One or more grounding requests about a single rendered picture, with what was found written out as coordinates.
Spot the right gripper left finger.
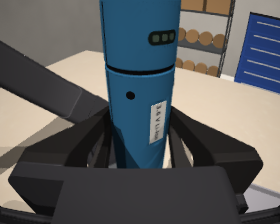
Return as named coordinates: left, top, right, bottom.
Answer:
left=17, top=106, right=112, bottom=168

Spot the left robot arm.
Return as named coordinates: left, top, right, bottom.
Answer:
left=0, top=41, right=109, bottom=124

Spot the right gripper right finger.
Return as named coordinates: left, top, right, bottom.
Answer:
left=168, top=106, right=263, bottom=195

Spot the blue electric screwdriver body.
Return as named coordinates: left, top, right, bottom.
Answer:
left=99, top=0, right=181, bottom=168

